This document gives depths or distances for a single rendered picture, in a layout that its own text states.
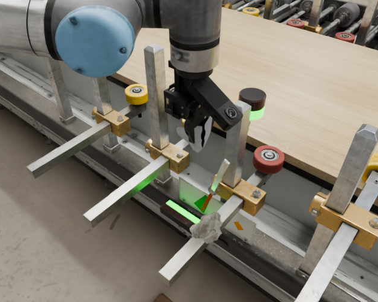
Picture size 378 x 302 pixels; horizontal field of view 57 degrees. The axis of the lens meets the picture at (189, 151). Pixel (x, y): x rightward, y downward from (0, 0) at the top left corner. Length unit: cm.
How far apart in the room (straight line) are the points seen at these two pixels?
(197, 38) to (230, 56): 80
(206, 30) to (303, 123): 57
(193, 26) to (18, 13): 25
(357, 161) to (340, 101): 57
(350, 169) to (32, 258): 158
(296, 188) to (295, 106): 26
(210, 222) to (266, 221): 38
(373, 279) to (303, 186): 31
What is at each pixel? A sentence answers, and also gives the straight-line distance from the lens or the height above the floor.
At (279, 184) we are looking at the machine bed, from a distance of 111.
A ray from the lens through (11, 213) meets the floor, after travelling 216.
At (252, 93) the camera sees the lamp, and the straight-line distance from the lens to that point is 78.
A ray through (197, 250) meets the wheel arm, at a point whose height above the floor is 86.
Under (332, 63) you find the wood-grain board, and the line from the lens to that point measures 144.
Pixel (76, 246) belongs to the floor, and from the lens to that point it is 189.
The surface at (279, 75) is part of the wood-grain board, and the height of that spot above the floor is 90.
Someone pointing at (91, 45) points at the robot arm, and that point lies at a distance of 47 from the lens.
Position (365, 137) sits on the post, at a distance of 64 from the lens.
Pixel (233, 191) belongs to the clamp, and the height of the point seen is 87.
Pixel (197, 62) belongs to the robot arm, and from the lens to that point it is 61.
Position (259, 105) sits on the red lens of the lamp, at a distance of 77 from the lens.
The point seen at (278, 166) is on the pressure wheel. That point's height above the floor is 90.
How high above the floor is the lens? 152
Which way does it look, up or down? 42 degrees down
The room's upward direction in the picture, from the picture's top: straight up
